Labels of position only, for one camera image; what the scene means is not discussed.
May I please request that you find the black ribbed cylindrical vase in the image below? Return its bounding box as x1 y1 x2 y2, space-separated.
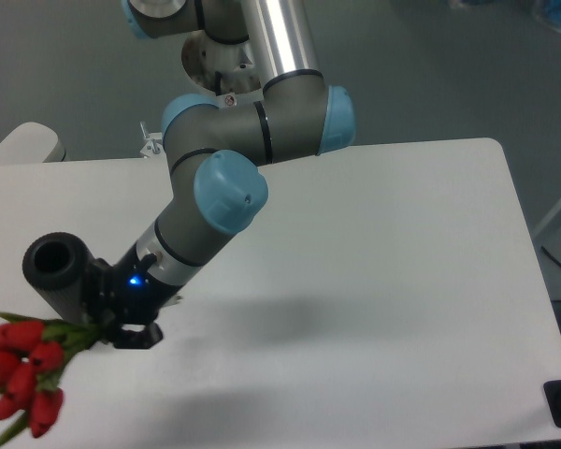
22 232 93 324

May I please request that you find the red tulip bouquet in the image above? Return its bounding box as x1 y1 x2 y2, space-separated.
0 312 102 447

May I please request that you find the black floor cable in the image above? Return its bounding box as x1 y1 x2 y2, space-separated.
540 246 561 275

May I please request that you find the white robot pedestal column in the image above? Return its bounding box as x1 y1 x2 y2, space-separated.
180 30 263 107

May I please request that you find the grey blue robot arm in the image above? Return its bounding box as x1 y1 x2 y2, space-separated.
84 1 355 349

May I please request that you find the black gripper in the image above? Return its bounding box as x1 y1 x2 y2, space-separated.
81 247 181 349

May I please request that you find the white chair armrest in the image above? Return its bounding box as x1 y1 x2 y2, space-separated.
0 122 67 167

